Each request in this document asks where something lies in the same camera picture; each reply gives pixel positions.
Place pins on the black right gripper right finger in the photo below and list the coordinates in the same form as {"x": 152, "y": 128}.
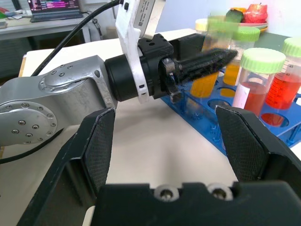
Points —
{"x": 249, "y": 146}

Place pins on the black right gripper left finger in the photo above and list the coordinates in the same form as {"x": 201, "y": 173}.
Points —
{"x": 70, "y": 164}

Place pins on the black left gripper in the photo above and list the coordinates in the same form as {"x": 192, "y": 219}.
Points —
{"x": 152, "y": 68}

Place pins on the green-capped tube with orange liquid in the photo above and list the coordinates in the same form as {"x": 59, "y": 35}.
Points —
{"x": 204, "y": 87}
{"x": 247, "y": 34}

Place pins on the yellow-capped test tube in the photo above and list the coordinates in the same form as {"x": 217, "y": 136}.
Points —
{"x": 201, "y": 24}

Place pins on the blue test tube rack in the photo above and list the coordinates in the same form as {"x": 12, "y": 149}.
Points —
{"x": 202, "y": 122}

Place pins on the green toy vegetable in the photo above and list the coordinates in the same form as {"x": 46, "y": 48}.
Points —
{"x": 235, "y": 16}

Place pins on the green-capped tube with red liquid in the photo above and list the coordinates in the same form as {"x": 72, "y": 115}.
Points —
{"x": 282, "y": 89}

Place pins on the pink and green plate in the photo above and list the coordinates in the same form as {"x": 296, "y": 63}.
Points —
{"x": 256, "y": 25}

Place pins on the green-capped red tube, white label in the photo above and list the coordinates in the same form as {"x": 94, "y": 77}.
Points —
{"x": 263, "y": 60}

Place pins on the red toy fruit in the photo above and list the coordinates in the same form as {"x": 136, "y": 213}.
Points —
{"x": 256, "y": 13}

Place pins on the grey background desk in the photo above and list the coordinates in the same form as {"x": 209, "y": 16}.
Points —
{"x": 35, "y": 27}

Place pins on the dark laptop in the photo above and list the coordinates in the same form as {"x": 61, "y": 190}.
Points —
{"x": 56, "y": 14}

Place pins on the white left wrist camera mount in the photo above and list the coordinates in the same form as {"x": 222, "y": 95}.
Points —
{"x": 128, "y": 28}

